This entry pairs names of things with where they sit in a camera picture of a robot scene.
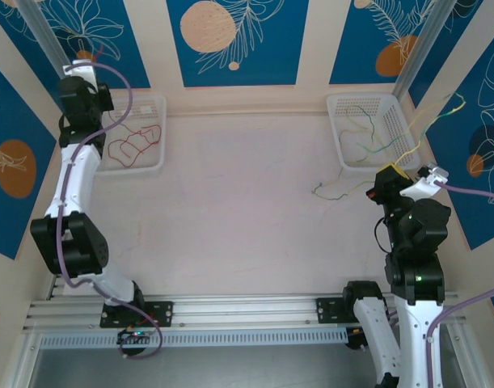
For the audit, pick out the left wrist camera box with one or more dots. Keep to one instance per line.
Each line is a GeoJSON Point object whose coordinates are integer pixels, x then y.
{"type": "Point", "coordinates": [83, 72]}

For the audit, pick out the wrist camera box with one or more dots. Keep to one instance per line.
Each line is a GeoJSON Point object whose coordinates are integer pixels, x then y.
{"type": "Point", "coordinates": [83, 72]}
{"type": "Point", "coordinates": [420, 186]}

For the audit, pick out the grey metal panel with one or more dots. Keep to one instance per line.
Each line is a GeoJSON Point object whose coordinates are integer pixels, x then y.
{"type": "Point", "coordinates": [230, 368]}

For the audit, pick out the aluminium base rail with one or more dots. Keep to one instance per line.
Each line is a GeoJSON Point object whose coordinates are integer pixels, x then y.
{"type": "Point", "coordinates": [246, 307]}

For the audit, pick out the aluminium frame post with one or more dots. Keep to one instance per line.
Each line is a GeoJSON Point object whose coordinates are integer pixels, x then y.
{"type": "Point", "coordinates": [416, 48]}
{"type": "Point", "coordinates": [48, 40]}

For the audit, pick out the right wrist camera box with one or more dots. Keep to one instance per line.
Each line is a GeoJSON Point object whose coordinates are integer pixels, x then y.
{"type": "Point", "coordinates": [420, 186]}

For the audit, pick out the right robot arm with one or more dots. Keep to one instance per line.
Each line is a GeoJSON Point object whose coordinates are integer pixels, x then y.
{"type": "Point", "coordinates": [416, 335]}

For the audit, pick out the white perforated plastic basket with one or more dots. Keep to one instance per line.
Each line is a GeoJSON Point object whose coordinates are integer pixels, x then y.
{"type": "Point", "coordinates": [149, 157]}
{"type": "Point", "coordinates": [396, 121]}

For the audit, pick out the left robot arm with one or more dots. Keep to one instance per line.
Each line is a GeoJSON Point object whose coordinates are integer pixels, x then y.
{"type": "Point", "coordinates": [73, 182]}

